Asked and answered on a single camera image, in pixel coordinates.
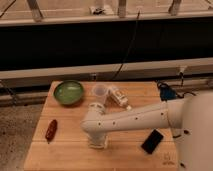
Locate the red brown chili pepper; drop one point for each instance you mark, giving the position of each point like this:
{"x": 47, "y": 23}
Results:
{"x": 50, "y": 133}

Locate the white plastic bottle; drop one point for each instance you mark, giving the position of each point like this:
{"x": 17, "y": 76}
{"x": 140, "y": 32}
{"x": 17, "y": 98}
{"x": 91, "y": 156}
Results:
{"x": 119, "y": 97}

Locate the green ceramic bowl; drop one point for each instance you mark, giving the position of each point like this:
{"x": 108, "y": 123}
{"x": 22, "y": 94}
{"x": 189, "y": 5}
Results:
{"x": 68, "y": 92}

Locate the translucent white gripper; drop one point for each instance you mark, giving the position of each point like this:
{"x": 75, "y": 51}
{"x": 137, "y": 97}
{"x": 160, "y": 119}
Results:
{"x": 97, "y": 140}

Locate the wooden cutting board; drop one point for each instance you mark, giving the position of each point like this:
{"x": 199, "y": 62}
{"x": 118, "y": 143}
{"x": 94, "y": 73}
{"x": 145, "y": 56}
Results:
{"x": 69, "y": 151}

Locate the translucent white cup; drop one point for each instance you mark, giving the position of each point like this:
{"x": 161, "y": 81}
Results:
{"x": 100, "y": 92}

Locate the blue object on floor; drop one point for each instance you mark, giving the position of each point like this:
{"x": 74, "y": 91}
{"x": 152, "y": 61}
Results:
{"x": 166, "y": 92}

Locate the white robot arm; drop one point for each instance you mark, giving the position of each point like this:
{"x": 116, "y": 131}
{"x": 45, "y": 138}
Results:
{"x": 193, "y": 116}

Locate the black smartphone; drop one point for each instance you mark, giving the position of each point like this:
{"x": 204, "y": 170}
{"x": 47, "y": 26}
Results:
{"x": 152, "y": 141}

